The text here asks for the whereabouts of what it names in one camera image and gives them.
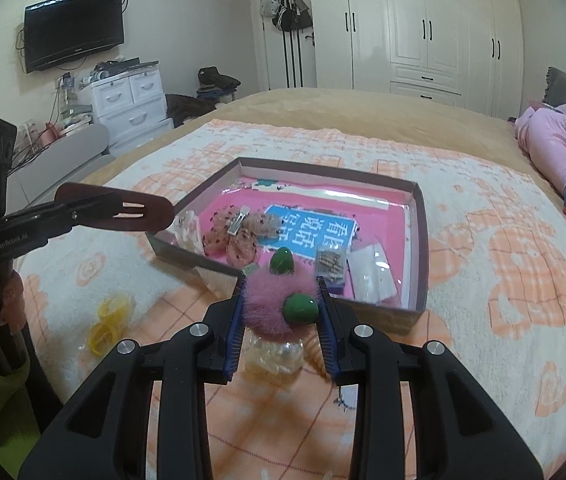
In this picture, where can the crumpled clear plastic bag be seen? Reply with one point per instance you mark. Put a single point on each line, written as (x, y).
(188, 230)

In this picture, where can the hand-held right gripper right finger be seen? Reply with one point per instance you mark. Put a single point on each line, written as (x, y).
(328, 330)

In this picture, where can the clear pearl hair clip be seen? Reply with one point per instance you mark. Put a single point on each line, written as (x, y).
(273, 357)

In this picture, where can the orange and white blanket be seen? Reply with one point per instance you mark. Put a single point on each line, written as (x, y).
(463, 360)

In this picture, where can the white wardrobe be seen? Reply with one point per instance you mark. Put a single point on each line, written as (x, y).
(413, 25)

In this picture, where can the black set-top box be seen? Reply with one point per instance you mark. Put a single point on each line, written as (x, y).
(123, 66)

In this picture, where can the brown cardboard box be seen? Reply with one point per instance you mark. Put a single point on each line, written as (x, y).
(378, 317)

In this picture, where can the sequined pink hair bow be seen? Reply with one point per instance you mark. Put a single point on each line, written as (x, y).
(243, 245)

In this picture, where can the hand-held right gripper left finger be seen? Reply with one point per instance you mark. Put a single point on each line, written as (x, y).
(233, 330)

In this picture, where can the pink book with blue label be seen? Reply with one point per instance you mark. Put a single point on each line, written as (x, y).
(388, 220)

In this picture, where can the hanging bags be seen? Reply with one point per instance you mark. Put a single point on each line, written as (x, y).
(288, 12)

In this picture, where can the pink quilt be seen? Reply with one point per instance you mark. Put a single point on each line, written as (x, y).
(548, 145)

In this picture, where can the white drawer cabinet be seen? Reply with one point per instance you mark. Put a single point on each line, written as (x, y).
(128, 105)

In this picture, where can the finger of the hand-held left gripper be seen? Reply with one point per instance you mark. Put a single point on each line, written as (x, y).
(38, 214)
(95, 212)

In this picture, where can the small clear bag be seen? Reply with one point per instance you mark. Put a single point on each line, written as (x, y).
(373, 275)

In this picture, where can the purple hairpin card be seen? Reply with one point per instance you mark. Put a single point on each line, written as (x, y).
(330, 280)

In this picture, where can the black wall television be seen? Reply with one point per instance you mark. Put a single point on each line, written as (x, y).
(73, 30)

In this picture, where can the dark clothes pile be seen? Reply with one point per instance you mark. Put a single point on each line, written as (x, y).
(188, 107)

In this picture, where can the black clothes on stool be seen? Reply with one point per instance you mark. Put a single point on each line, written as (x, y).
(215, 80)

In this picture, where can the white door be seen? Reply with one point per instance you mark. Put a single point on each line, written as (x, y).
(275, 60)

